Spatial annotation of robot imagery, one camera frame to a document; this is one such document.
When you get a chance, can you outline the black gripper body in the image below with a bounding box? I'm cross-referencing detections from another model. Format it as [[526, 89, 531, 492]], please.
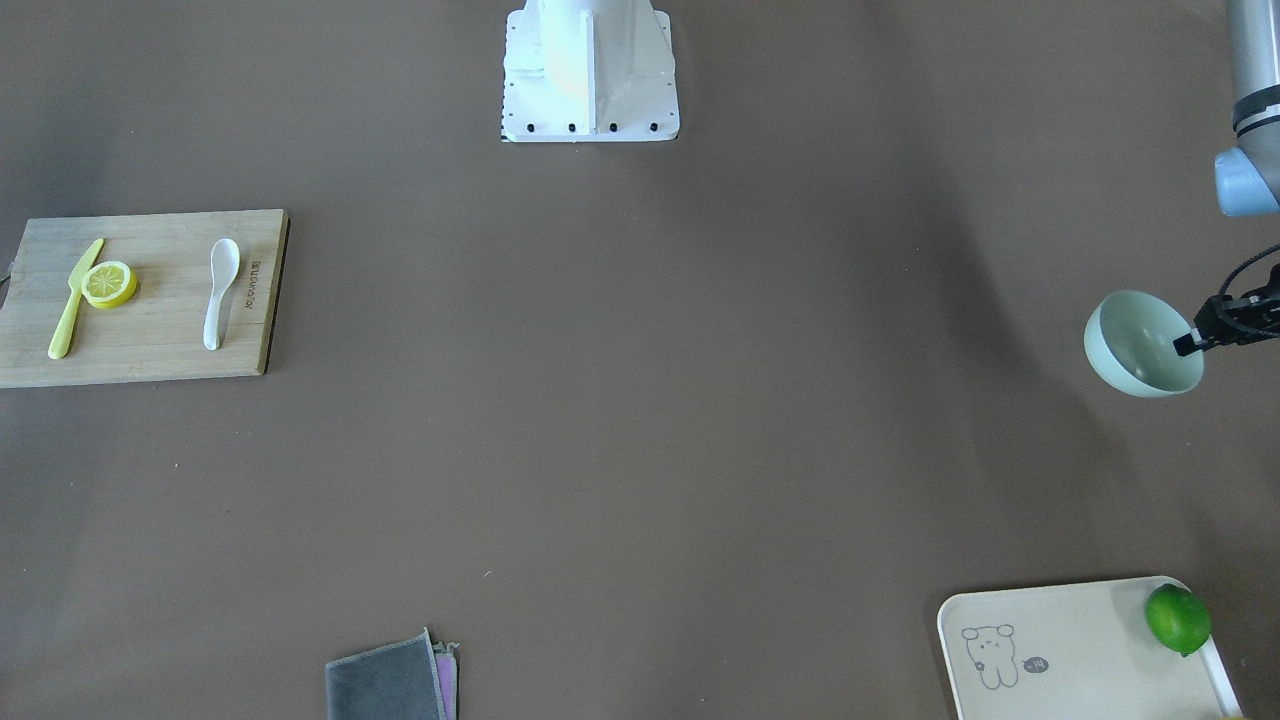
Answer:
[[1208, 265, 1279, 347]]

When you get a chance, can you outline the mint green bowl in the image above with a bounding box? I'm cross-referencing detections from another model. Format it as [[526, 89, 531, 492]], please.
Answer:
[[1084, 290, 1204, 398]]

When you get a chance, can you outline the white ceramic spoon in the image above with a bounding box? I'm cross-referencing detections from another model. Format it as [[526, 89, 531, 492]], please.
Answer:
[[202, 237, 241, 351]]

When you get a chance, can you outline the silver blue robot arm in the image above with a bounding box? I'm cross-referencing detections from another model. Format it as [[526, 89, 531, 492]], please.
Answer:
[[1172, 1, 1279, 357]]

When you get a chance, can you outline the green lime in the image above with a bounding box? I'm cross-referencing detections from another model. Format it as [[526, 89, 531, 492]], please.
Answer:
[[1144, 583, 1213, 657]]

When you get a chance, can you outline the beige rabbit serving tray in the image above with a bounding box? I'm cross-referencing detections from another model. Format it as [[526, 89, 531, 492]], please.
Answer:
[[937, 577, 1243, 719]]

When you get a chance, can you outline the grey folded cloth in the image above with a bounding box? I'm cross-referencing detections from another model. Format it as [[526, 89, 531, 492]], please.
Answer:
[[325, 628, 460, 719]]

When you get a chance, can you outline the wooden cutting board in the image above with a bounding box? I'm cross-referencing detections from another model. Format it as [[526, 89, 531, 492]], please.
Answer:
[[1, 209, 289, 388]]

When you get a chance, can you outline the halved lemon slice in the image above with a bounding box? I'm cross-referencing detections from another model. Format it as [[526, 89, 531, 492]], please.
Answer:
[[79, 260, 140, 309]]

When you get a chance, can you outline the yellow plastic knife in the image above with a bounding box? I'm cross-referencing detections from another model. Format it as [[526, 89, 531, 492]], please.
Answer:
[[47, 238, 105, 360]]

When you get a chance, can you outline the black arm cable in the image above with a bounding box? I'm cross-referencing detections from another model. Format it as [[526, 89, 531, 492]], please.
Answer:
[[1219, 243, 1280, 301]]

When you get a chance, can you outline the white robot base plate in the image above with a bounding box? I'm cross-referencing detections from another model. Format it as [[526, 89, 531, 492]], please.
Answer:
[[500, 1, 681, 143]]

